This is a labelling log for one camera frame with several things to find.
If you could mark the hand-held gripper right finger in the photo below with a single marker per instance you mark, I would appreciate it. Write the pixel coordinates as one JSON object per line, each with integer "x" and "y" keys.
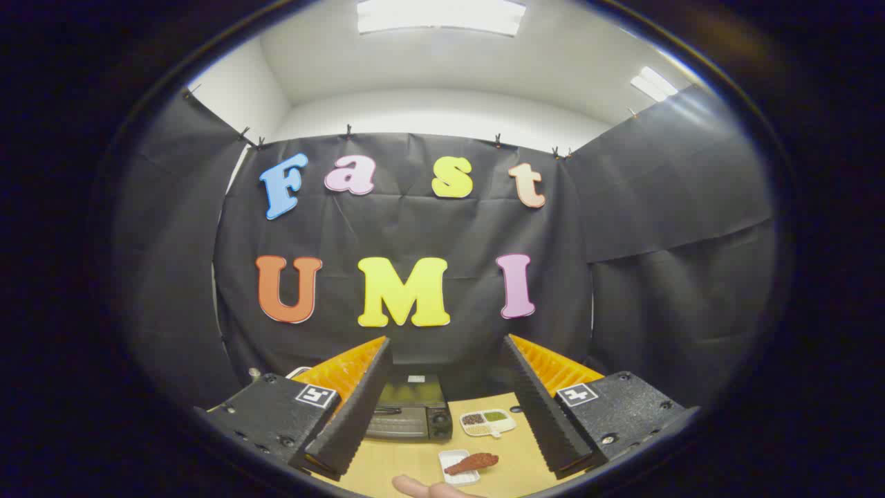
{"x": 543, "y": 415}

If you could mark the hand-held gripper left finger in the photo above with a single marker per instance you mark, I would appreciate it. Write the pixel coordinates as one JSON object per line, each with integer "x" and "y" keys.
{"x": 356, "y": 415}

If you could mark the black toaster oven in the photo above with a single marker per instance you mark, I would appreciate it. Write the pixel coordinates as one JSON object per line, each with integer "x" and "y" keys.
{"x": 415, "y": 415}

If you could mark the red-brown meat piece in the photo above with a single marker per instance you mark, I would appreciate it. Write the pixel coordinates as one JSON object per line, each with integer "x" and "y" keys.
{"x": 473, "y": 462}

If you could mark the white bread toaster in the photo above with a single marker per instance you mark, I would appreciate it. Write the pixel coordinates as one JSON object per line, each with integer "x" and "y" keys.
{"x": 294, "y": 372}

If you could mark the white divided dish with beans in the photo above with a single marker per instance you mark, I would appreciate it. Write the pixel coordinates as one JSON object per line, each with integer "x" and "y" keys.
{"x": 484, "y": 423}

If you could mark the white rectangular tray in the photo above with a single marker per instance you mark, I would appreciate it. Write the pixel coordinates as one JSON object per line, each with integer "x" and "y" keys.
{"x": 449, "y": 458}

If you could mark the row of small cloth clips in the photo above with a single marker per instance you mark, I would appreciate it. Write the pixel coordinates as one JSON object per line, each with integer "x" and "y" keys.
{"x": 348, "y": 130}

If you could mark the ceiling light panel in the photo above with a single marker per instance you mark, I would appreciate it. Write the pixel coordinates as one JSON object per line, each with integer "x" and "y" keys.
{"x": 442, "y": 15}
{"x": 653, "y": 83}

